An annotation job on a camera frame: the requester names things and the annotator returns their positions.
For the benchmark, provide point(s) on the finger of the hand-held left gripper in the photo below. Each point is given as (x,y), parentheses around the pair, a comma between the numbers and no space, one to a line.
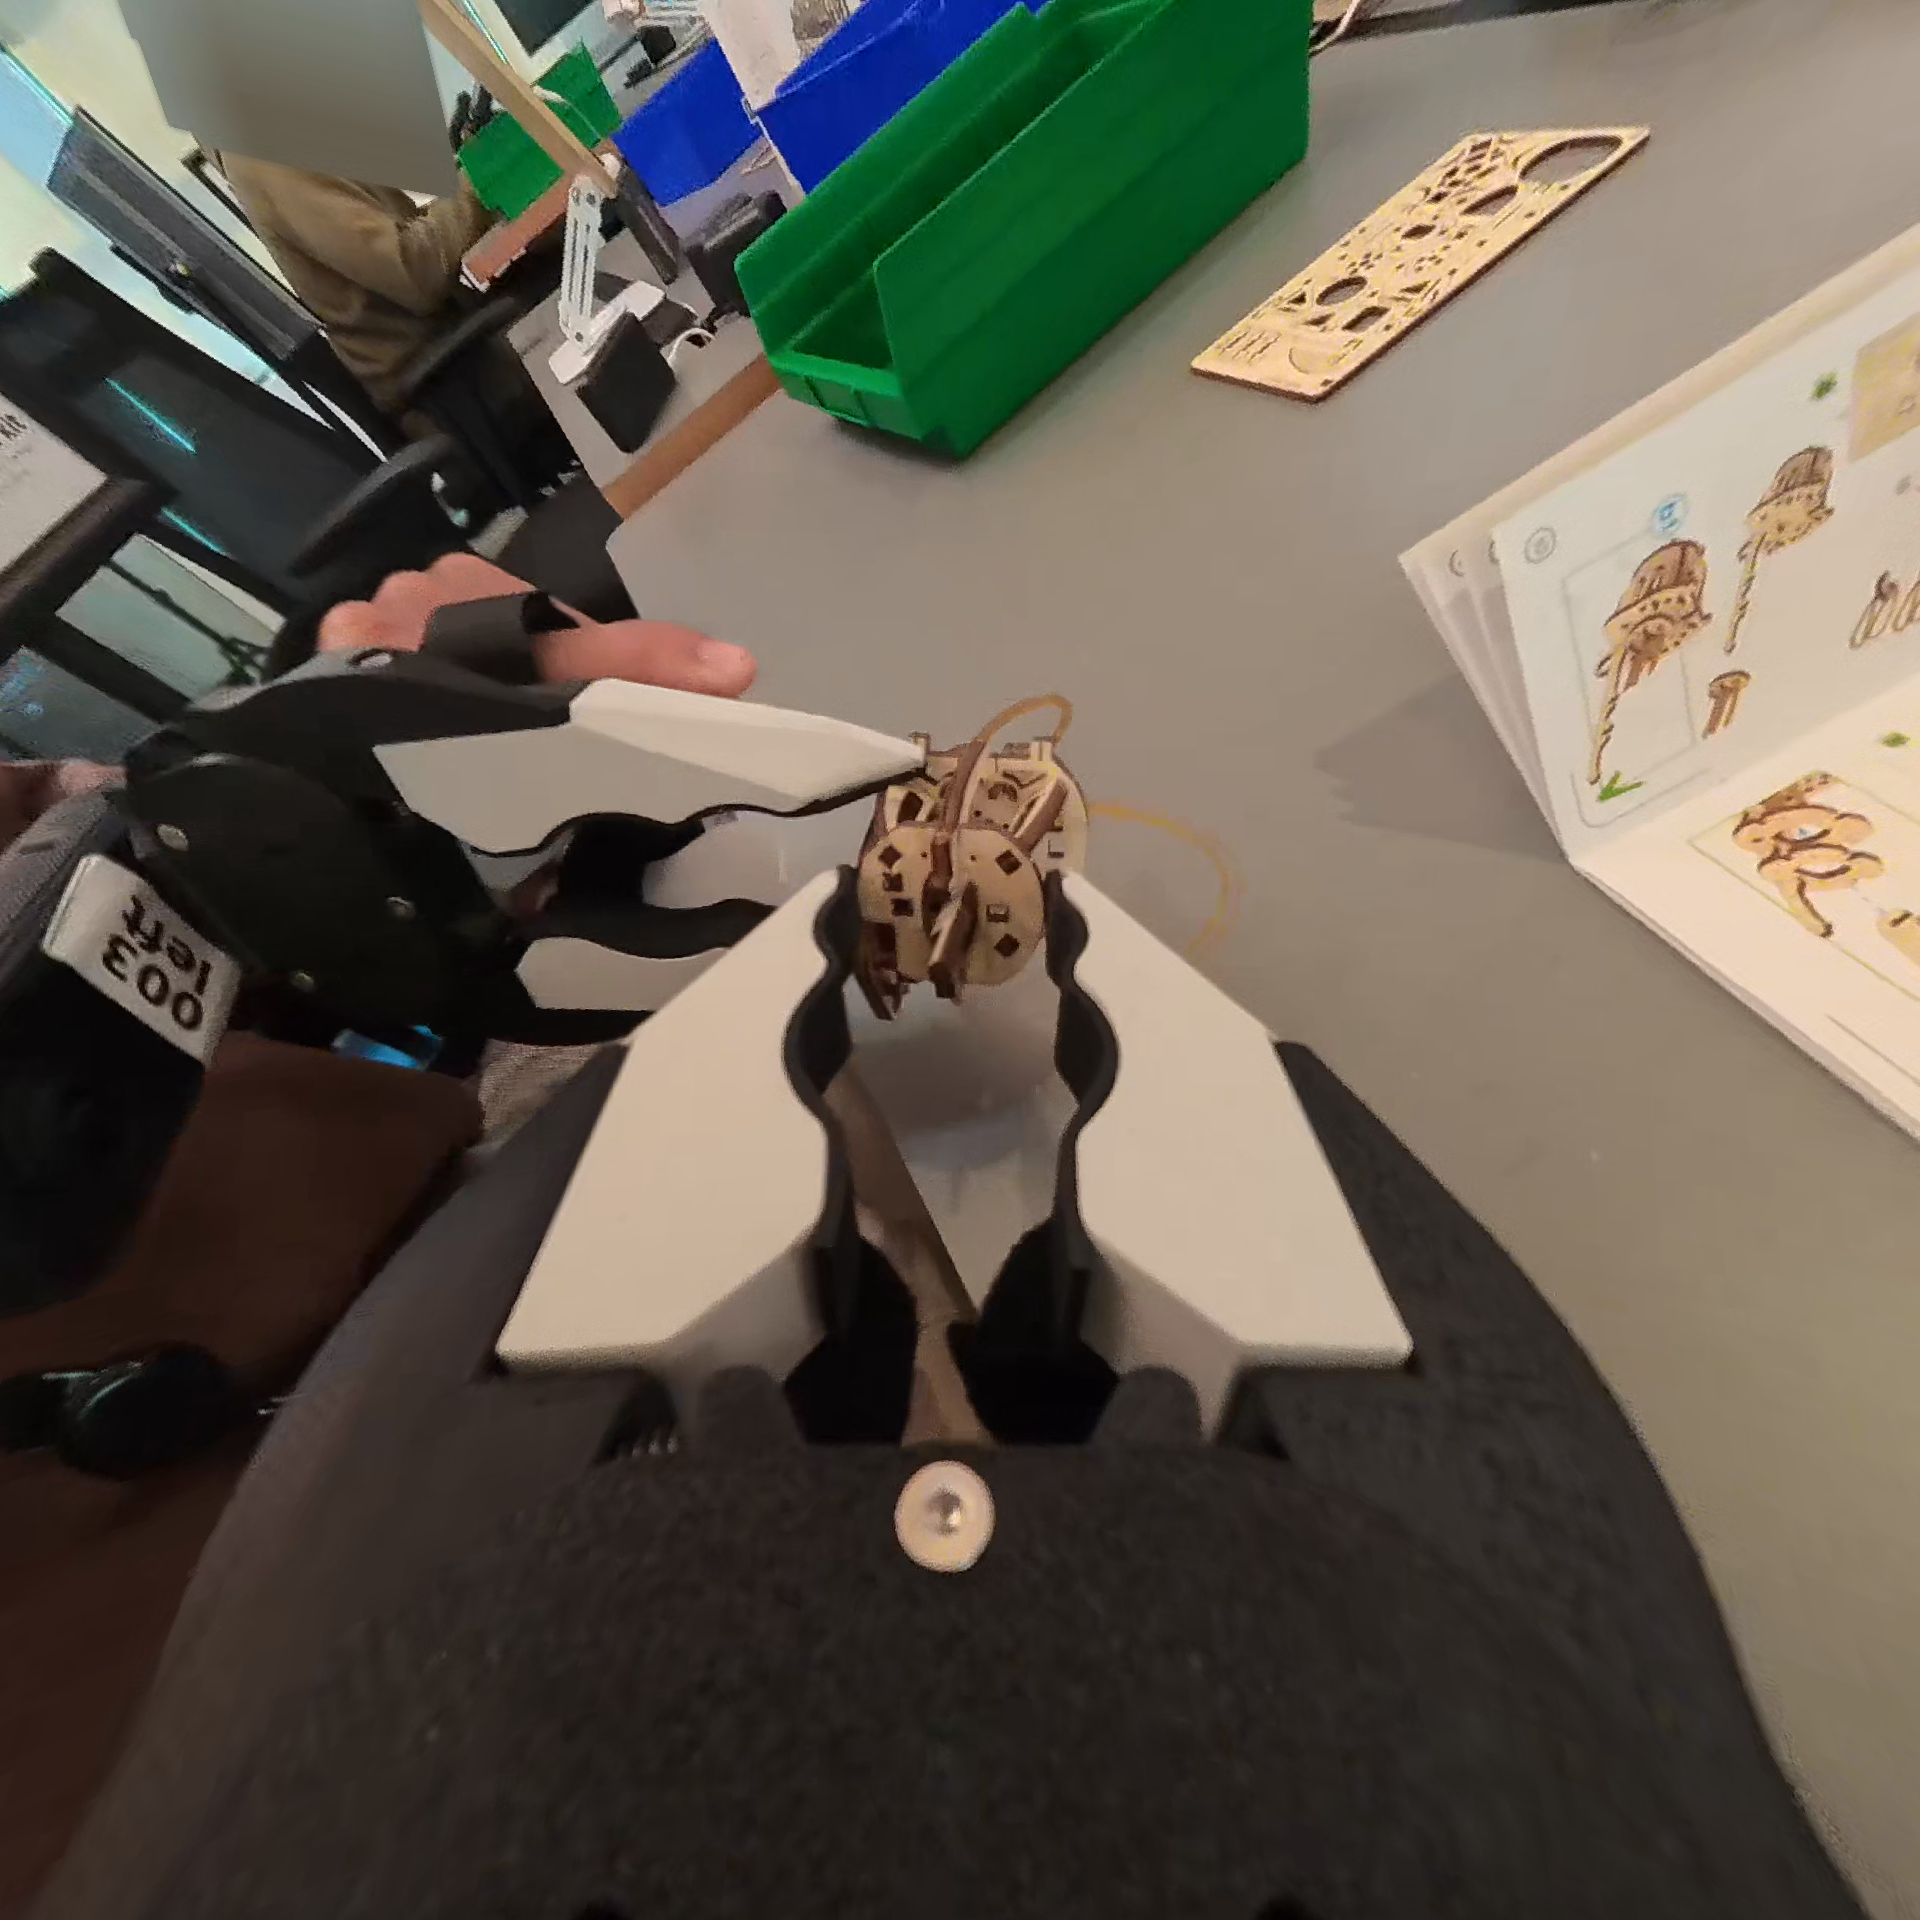
(674,751)
(614,968)

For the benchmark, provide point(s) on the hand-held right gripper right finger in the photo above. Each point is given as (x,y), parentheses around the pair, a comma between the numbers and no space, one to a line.
(1243,1202)

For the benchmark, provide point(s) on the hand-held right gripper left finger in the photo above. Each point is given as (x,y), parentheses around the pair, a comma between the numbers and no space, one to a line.
(674,1202)

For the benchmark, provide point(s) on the wooden model assembly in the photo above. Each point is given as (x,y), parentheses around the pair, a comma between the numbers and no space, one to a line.
(960,885)

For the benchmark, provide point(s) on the yellow rubber band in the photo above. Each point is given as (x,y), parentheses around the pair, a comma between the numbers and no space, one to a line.
(1213,885)

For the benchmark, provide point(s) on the wooden parts sheet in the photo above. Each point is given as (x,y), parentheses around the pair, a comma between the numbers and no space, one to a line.
(1410,271)

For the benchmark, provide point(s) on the person's left hand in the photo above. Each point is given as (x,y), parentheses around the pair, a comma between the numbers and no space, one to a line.
(661,662)

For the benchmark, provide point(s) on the small blue object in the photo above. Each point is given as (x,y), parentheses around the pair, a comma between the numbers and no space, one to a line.
(381,1045)

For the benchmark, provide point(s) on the white desk stand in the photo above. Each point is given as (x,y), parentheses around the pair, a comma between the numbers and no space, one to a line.
(598,331)

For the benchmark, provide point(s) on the black office chair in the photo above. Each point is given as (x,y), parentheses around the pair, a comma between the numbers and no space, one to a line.
(224,421)

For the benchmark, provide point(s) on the small green bin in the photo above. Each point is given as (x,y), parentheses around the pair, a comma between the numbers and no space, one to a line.
(523,136)

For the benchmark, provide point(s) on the small black monitor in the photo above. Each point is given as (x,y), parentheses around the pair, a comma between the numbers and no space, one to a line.
(165,224)

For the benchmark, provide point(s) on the green plastic bin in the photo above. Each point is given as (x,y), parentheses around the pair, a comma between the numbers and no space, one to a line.
(1050,196)

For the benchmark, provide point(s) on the blue plastic bin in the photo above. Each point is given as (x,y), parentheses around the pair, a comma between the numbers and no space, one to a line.
(838,90)

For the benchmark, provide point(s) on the instruction booklet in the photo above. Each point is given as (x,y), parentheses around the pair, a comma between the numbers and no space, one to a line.
(1723,676)

